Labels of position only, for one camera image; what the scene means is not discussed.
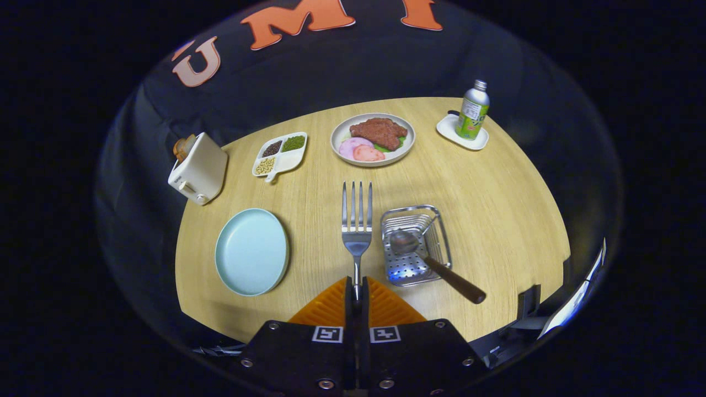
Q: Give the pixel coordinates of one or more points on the dark brown beans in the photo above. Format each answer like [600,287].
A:
[271,148]

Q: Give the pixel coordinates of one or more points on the reddish pink ham slice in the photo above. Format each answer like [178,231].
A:
[368,154]

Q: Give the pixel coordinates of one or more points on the green drink bottle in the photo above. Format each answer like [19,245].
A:
[471,116]

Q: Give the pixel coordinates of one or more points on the beige round plate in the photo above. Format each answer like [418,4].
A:
[342,129]

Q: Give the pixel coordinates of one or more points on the white divided dish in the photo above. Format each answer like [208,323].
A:
[291,161]

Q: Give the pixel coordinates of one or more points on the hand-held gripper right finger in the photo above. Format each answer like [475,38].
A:
[419,358]

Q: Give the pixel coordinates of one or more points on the green beans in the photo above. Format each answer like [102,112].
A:
[293,143]

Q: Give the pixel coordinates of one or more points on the toasted bread slice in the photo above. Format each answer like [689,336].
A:
[183,146]

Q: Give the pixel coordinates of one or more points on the green lettuce leaf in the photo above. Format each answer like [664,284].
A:
[383,148]

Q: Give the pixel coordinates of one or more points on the brown meat steak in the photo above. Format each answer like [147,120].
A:
[379,132]

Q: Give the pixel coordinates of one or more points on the light blue plate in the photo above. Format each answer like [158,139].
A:
[251,253]

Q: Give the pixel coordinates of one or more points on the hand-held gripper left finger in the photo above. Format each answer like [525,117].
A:
[309,361]

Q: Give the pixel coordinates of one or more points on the pale pink ham slice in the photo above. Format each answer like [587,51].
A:
[348,148]

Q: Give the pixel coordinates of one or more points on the metal drainer basket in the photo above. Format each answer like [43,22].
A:
[405,270]

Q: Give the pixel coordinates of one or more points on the white toaster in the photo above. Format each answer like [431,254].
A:
[203,171]

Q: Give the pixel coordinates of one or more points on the white square coaster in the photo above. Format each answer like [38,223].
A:
[448,131]

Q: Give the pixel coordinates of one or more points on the yellow soybeans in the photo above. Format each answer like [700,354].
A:
[265,166]

